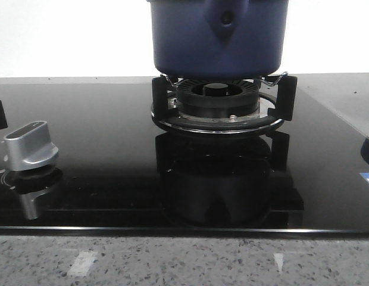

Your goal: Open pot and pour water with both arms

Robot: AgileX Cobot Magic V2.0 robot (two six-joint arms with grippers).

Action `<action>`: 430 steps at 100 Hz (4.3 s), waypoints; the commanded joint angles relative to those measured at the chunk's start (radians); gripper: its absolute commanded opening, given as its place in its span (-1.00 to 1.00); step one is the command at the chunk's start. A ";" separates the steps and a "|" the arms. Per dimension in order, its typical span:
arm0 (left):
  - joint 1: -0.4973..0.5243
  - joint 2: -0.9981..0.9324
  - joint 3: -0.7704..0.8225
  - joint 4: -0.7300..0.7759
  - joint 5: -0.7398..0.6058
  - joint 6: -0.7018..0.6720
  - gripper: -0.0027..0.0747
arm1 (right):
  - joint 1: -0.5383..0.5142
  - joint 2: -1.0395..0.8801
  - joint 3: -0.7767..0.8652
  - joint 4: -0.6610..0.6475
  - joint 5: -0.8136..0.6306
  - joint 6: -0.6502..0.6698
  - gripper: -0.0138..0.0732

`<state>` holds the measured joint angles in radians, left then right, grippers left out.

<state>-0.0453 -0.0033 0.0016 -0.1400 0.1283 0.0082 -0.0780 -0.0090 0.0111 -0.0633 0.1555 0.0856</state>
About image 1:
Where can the blue cooking pot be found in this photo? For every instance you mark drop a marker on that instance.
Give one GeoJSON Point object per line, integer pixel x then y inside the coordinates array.
{"type": "Point", "coordinates": [218, 40]}

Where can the black gas burner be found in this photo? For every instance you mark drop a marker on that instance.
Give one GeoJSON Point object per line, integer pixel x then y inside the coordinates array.
{"type": "Point", "coordinates": [208, 101]}

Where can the black glass stove top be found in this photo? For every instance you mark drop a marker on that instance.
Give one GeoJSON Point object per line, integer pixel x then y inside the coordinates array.
{"type": "Point", "coordinates": [119, 174]}

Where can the silver stove knob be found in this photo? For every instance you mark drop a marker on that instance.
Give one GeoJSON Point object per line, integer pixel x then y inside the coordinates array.
{"type": "Point", "coordinates": [30, 147]}

